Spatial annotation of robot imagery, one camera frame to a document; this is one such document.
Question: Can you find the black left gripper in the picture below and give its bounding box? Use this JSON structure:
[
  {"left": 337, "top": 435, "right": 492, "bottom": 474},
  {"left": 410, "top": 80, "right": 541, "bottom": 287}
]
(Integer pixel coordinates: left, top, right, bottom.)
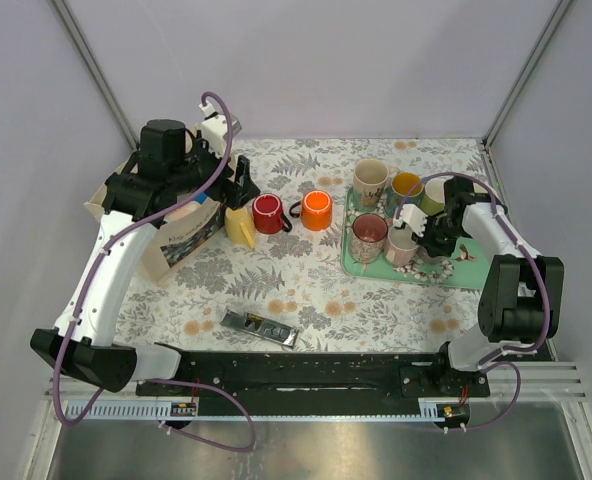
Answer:
[{"left": 170, "top": 130, "right": 260, "bottom": 209}]

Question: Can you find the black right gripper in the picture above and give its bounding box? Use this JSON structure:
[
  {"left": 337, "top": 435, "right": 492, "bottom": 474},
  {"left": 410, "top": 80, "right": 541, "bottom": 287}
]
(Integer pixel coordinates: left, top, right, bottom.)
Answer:
[{"left": 411, "top": 215, "right": 465, "bottom": 258}]

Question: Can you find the lime green mug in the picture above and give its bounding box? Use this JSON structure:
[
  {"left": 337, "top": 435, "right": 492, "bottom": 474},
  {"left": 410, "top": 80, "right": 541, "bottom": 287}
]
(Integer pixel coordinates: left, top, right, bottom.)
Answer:
[{"left": 420, "top": 178, "right": 446, "bottom": 215}]

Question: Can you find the lavender mug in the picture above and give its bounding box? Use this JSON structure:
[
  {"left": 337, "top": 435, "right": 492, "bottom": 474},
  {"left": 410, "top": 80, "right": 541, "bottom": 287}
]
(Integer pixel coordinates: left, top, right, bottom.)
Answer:
[{"left": 417, "top": 248, "right": 451, "bottom": 265}]

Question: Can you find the red mug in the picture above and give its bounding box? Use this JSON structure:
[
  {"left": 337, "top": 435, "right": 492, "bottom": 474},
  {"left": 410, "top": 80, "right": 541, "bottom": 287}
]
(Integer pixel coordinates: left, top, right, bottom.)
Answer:
[{"left": 252, "top": 193, "right": 292, "bottom": 235}]

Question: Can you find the pink octagonal mug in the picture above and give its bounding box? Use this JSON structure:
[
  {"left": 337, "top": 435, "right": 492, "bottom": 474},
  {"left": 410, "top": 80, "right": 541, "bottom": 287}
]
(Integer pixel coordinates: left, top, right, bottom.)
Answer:
[{"left": 384, "top": 226, "right": 418, "bottom": 267}]

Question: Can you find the blue butterfly mug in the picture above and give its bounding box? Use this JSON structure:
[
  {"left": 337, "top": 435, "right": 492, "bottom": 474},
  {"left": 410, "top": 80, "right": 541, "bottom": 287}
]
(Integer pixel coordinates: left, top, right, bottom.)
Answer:
[{"left": 385, "top": 172, "right": 424, "bottom": 217}]

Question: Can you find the pink round mug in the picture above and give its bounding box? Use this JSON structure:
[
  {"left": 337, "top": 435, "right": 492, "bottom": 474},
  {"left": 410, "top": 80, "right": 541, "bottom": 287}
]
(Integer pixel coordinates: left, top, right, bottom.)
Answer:
[{"left": 349, "top": 213, "right": 389, "bottom": 264}]

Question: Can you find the orange mug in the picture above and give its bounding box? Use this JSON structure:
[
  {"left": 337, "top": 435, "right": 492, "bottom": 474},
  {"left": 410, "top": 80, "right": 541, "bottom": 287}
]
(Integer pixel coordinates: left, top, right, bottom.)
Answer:
[{"left": 289, "top": 190, "right": 333, "bottom": 231}]

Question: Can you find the beige floral mug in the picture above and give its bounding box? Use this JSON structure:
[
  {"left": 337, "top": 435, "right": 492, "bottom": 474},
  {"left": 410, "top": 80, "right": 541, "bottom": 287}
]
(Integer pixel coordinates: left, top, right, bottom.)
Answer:
[{"left": 352, "top": 158, "right": 400, "bottom": 211}]

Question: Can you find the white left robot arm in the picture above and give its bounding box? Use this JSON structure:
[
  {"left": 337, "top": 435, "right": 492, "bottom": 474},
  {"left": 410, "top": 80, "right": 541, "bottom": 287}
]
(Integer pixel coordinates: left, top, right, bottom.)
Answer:
[{"left": 30, "top": 113, "right": 259, "bottom": 395}]

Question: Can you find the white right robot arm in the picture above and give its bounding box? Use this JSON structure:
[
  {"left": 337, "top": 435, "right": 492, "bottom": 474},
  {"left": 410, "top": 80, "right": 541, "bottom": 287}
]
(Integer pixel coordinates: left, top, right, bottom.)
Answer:
[{"left": 417, "top": 172, "right": 564, "bottom": 396}]

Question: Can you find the yellow mug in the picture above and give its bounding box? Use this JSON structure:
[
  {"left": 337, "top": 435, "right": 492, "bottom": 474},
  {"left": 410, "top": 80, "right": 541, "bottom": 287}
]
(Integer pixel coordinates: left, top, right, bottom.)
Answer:
[{"left": 225, "top": 207, "right": 256, "bottom": 249}]

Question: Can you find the green floral tray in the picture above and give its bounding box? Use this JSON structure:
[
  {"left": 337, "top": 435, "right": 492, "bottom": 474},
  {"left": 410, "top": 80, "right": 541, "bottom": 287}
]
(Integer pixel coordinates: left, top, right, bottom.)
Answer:
[{"left": 341, "top": 188, "right": 490, "bottom": 290}]

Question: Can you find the beige canvas tote bag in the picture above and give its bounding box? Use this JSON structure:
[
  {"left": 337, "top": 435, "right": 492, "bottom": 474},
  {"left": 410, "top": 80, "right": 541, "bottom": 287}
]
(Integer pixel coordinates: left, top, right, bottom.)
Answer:
[{"left": 83, "top": 122, "right": 227, "bottom": 286}]

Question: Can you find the floral table mat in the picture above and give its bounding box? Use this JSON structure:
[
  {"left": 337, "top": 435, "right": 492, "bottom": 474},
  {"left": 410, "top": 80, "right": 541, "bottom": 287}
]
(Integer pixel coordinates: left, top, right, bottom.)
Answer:
[{"left": 116, "top": 138, "right": 487, "bottom": 352}]

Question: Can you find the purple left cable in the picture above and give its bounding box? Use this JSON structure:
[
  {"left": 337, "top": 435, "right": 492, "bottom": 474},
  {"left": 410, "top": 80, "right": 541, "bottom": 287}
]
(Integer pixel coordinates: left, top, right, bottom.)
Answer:
[{"left": 51, "top": 91, "right": 258, "bottom": 454}]

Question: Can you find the purple cable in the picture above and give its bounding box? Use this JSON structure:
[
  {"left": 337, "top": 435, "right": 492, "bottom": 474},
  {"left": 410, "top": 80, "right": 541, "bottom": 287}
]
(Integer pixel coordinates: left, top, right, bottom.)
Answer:
[
  {"left": 51, "top": 91, "right": 258, "bottom": 454},
  {"left": 394, "top": 172, "right": 552, "bottom": 432}
]

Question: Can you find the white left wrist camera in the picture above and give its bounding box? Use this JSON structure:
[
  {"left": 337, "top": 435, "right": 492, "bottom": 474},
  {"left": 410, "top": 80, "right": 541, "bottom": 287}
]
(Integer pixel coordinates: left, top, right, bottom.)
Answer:
[{"left": 198, "top": 101, "right": 228, "bottom": 157}]

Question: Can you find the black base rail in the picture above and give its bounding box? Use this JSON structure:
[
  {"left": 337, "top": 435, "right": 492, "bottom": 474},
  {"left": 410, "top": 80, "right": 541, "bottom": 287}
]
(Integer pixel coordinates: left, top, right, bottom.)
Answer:
[{"left": 136, "top": 351, "right": 490, "bottom": 404}]

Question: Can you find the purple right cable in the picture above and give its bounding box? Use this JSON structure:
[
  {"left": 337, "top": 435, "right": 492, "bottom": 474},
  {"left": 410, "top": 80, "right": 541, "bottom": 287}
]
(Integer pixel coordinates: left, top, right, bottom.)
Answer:
[{"left": 394, "top": 172, "right": 552, "bottom": 432}]

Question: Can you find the white slotted cable duct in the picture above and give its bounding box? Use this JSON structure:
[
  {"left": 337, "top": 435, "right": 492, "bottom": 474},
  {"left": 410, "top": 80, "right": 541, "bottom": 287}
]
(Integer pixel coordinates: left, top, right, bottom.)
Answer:
[{"left": 85, "top": 397, "right": 470, "bottom": 422}]

